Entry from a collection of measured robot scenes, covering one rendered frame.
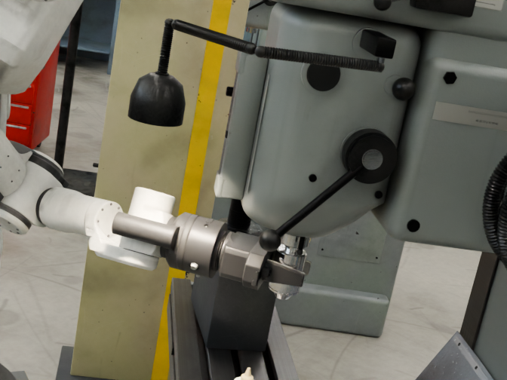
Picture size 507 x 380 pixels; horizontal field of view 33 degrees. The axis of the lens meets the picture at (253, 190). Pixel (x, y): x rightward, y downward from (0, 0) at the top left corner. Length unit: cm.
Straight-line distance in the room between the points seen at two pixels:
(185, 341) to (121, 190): 142
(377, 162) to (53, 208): 57
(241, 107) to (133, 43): 176
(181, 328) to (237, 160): 60
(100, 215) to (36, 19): 32
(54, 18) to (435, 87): 59
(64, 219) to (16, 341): 221
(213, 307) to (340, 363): 226
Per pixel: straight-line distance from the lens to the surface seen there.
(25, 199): 147
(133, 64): 295
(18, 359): 350
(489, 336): 151
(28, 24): 135
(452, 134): 117
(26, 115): 584
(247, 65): 119
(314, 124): 114
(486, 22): 116
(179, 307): 183
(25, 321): 378
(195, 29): 107
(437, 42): 115
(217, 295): 164
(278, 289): 130
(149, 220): 129
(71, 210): 142
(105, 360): 332
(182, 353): 166
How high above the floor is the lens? 170
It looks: 16 degrees down
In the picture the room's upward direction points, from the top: 11 degrees clockwise
